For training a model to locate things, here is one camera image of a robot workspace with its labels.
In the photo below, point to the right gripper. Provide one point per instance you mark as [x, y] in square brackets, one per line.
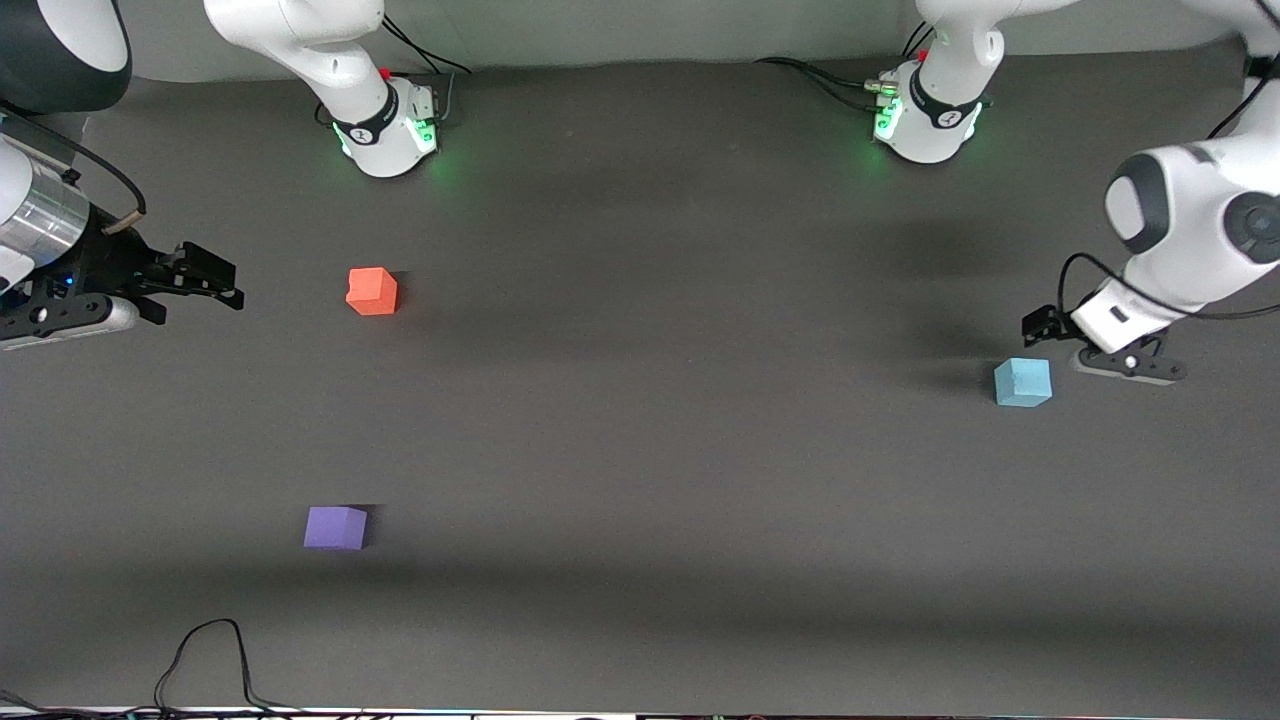
[112, 262]

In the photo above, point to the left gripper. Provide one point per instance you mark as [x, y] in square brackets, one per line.
[1043, 322]

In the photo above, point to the light blue foam block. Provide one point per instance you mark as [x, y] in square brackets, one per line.
[1022, 382]

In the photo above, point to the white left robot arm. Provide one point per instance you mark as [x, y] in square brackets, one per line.
[1190, 200]

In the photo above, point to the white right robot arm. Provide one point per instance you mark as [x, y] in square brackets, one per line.
[300, 30]

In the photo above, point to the orange foam block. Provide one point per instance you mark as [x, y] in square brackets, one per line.
[371, 292]

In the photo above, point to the purple foam block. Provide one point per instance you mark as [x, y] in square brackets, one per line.
[335, 528]

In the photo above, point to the dark grey table mat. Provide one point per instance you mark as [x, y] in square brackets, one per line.
[700, 480]

